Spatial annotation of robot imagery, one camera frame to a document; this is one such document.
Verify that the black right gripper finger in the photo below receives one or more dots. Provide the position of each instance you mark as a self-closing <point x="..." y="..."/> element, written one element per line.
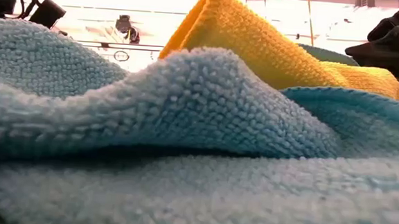
<point x="376" y="51"/>

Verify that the blue microfiber towel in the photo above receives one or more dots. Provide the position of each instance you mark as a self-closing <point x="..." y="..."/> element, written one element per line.
<point x="328" y="55"/>
<point x="359" y="115"/>
<point x="186" y="107"/>

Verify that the yellow microfiber towel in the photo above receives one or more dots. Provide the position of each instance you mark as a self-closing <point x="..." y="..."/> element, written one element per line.
<point x="259" y="42"/>

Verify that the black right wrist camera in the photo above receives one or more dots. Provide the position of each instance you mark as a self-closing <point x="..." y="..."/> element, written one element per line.
<point x="385" y="29"/>

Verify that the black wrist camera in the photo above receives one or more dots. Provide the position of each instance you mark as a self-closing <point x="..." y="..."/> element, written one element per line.
<point x="47" y="12"/>
<point x="385" y="29"/>

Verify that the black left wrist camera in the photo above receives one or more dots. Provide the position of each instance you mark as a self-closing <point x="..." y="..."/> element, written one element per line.
<point x="47" y="12"/>

